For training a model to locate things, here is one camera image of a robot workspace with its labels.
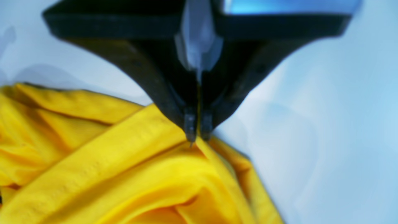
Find orange t-shirt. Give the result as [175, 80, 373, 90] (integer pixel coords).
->
[1, 83, 283, 224]

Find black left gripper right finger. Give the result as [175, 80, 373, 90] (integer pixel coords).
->
[199, 0, 354, 141]

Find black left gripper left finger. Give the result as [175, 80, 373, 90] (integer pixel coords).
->
[42, 0, 198, 142]

